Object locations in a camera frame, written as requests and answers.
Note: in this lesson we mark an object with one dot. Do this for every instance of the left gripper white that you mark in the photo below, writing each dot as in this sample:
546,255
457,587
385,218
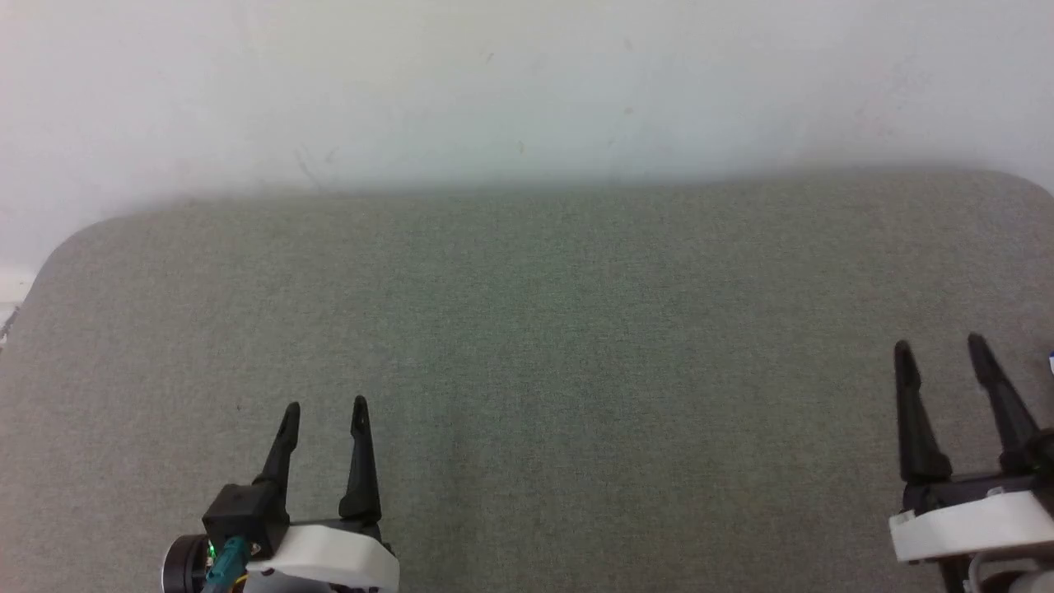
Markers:
346,556

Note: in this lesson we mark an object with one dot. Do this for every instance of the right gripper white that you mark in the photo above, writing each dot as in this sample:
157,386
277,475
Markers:
972,523

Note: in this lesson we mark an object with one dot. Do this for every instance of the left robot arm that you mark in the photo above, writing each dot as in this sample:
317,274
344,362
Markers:
185,564

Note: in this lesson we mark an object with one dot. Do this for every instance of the grey fabric sofa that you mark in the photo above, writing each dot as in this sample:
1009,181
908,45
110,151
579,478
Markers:
576,346

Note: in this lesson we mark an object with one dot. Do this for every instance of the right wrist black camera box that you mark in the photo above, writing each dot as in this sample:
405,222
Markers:
1044,453

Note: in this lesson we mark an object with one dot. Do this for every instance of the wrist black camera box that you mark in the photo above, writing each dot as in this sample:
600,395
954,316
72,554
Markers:
243,515
1044,453

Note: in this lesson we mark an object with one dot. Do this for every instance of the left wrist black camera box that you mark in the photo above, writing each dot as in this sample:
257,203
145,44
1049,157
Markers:
243,515

